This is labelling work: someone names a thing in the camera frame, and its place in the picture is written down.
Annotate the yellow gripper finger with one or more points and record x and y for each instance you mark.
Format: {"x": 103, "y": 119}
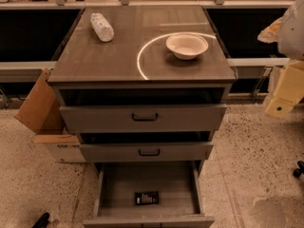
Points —
{"x": 269, "y": 34}
{"x": 278, "y": 108}

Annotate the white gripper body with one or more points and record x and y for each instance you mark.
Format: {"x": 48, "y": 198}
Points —
{"x": 293, "y": 32}

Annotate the black rxbar chocolate bar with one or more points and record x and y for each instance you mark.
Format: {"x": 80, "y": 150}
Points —
{"x": 147, "y": 198}

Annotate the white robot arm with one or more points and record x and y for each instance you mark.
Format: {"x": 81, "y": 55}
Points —
{"x": 288, "y": 32}

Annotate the middle grey drawer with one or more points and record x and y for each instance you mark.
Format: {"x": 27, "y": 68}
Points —
{"x": 147, "y": 152}

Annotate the grey drawer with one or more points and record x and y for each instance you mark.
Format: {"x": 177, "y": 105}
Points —
{"x": 147, "y": 152}
{"x": 180, "y": 204}
{"x": 143, "y": 118}

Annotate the bottom grey drawer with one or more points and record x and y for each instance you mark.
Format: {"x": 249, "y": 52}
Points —
{"x": 180, "y": 204}

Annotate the grey drawer cabinet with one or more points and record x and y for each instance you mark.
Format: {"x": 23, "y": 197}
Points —
{"x": 137, "y": 68}

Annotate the top grey drawer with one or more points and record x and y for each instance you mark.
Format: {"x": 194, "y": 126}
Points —
{"x": 143, "y": 118}

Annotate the black chair caster wheel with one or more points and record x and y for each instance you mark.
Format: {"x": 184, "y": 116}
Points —
{"x": 299, "y": 170}

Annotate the white paper bowl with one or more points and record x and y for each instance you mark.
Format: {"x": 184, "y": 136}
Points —
{"x": 186, "y": 46}

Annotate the brown cardboard box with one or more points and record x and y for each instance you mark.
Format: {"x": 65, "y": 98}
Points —
{"x": 40, "y": 113}

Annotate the black object on floor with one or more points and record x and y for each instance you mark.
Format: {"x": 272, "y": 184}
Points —
{"x": 42, "y": 222}

